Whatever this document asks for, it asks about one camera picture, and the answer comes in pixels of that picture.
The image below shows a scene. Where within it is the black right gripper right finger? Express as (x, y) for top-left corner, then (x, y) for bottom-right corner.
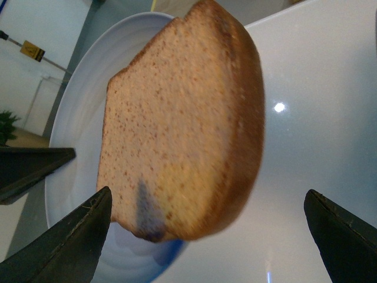
(304, 189), (376, 282)

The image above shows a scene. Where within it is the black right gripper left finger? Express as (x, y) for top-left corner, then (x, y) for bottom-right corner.
(1, 187), (112, 282)

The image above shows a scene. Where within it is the light blue round plate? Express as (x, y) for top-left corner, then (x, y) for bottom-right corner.
(45, 12), (187, 282)

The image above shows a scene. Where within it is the slice of brown bread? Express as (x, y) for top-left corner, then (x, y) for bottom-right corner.
(97, 1), (264, 242)

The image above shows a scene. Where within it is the dark tray edge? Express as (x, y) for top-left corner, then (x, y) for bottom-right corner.
(1, 147), (76, 205)

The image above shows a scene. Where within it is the green plant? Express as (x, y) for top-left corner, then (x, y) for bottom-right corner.
(1, 110), (21, 147)

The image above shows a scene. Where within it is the yellow warning sign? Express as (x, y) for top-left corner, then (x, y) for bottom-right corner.
(20, 40), (45, 62)

